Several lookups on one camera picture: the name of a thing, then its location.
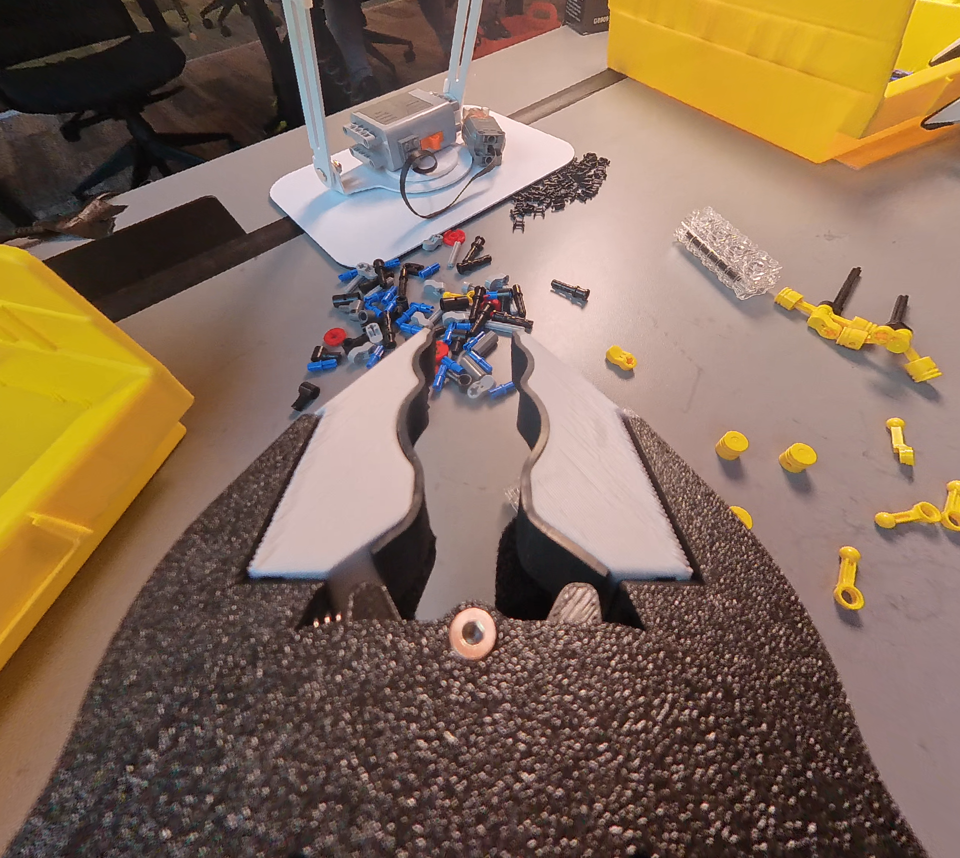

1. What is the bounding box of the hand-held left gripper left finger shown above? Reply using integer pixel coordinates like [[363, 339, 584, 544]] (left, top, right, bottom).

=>
[[246, 328, 438, 580]]

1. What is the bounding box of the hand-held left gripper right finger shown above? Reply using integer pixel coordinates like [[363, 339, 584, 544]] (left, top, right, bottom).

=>
[[512, 332, 696, 583]]

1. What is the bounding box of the pile of mixed building parts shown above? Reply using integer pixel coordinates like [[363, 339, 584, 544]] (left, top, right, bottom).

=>
[[307, 228, 535, 400]]

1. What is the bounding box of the yellow piston crank assembly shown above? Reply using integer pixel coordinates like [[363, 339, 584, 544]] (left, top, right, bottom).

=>
[[847, 294, 942, 383], [774, 267, 864, 342]]

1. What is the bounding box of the yellow cam piece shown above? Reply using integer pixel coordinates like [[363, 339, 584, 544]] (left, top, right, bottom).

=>
[[834, 546, 865, 610]]

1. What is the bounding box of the grey desk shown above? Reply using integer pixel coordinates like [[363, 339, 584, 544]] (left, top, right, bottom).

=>
[[0, 74, 960, 858], [0, 22, 601, 259]]

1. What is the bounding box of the pile of black clip pins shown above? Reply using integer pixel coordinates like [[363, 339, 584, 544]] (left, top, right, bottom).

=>
[[510, 153, 610, 233]]

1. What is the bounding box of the white metal stand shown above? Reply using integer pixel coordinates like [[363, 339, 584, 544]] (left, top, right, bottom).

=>
[[268, 0, 576, 268]]

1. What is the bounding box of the grey battery box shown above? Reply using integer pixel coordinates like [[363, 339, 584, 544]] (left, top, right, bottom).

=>
[[343, 89, 462, 163]]

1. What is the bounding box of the red and black object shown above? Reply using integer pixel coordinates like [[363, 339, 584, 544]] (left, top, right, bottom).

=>
[[480, 0, 560, 42]]

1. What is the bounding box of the black office chair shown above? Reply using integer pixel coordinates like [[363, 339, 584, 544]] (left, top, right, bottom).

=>
[[198, 0, 260, 42], [0, 0, 189, 192]]

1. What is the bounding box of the black motor cable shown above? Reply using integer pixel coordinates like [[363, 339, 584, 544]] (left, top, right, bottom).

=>
[[399, 144, 485, 220]]

